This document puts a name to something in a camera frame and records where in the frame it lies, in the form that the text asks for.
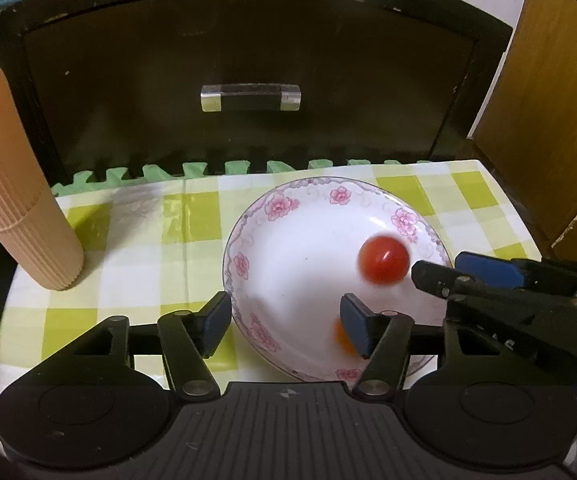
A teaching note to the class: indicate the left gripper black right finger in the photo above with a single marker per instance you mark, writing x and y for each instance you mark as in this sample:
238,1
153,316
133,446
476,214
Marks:
382,340

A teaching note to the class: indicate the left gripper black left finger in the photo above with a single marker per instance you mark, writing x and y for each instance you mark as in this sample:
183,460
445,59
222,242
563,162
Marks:
188,339

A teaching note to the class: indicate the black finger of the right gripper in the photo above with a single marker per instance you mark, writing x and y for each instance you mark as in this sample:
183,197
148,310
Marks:
546,275
446,281

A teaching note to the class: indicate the small orange tangerine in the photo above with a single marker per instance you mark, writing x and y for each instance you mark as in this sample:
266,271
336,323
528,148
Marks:
342,338

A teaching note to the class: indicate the green white checkered tablecloth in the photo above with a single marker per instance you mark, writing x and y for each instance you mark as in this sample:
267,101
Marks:
154,244

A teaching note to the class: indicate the white floral ceramic plate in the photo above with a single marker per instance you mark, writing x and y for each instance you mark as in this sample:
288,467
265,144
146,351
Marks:
292,256

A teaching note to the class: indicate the brown wooden wardrobe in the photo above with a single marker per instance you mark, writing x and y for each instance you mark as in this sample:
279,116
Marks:
529,129

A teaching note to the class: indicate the green foam puzzle mat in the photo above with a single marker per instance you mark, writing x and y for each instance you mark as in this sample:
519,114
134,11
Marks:
218,169

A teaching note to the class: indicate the pink ribbed cylindrical container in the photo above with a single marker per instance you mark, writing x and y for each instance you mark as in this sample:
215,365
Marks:
33,228

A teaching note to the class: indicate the dark wooden cabinet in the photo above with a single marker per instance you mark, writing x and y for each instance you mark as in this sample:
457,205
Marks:
116,83

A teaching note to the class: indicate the silver cabinet handle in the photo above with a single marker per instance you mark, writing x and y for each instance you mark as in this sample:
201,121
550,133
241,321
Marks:
216,98

